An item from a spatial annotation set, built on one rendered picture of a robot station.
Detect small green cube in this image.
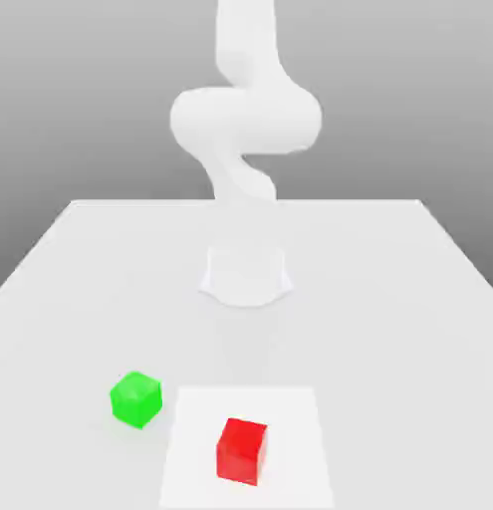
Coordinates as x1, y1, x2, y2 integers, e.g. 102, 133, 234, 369
109, 370, 164, 431

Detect small red cube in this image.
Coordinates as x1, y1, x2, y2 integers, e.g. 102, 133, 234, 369
215, 416, 269, 488

